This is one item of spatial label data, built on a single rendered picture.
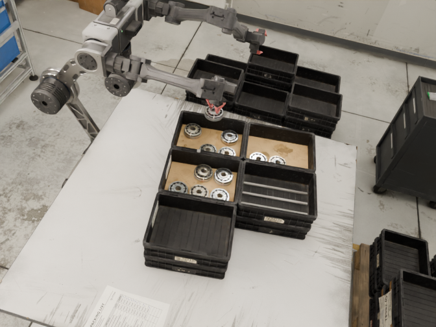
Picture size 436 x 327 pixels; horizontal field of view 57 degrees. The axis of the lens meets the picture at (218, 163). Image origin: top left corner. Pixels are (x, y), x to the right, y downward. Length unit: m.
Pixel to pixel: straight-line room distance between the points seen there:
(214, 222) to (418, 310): 1.24
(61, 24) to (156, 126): 2.56
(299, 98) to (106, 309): 2.18
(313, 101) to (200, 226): 1.71
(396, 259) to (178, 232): 1.55
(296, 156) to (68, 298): 1.42
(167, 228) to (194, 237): 0.14
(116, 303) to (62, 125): 2.06
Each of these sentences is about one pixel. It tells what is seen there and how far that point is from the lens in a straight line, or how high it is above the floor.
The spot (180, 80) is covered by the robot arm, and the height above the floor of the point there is 1.51.
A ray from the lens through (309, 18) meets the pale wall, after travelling 4.95.
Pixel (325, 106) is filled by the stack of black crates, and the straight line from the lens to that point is 3.35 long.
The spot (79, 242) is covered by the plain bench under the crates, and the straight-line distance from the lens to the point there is 2.15.
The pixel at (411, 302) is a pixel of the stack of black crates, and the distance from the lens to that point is 2.58.
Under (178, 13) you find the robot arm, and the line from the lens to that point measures 2.14.
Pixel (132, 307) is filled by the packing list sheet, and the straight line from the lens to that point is 1.98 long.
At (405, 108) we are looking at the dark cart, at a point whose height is 0.67.
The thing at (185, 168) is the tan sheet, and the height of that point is 0.83.
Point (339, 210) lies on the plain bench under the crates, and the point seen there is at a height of 0.70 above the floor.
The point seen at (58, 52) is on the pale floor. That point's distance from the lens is 4.50.
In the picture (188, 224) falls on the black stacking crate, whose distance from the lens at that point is 2.02.
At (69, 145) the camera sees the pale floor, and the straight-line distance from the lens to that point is 3.52.
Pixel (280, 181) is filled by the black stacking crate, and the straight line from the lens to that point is 2.25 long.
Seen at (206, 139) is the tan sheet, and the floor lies 0.83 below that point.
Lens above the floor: 2.55
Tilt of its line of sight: 50 degrees down
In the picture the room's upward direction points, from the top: 10 degrees clockwise
